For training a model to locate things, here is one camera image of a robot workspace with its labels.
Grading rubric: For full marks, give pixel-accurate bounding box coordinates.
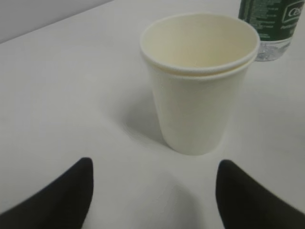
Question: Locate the white paper cup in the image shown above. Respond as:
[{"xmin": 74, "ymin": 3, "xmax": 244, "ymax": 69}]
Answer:
[{"xmin": 140, "ymin": 12, "xmax": 260, "ymax": 156}]

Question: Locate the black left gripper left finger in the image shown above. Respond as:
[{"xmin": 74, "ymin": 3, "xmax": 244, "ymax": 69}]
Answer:
[{"xmin": 0, "ymin": 157, "xmax": 93, "ymax": 229}]

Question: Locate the clear water bottle green label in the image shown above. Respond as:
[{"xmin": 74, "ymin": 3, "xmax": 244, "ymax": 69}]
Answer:
[{"xmin": 238, "ymin": 0, "xmax": 305, "ymax": 62}]

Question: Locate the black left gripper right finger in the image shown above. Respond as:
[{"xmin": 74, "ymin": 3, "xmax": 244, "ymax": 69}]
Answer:
[{"xmin": 215, "ymin": 160, "xmax": 305, "ymax": 229}]

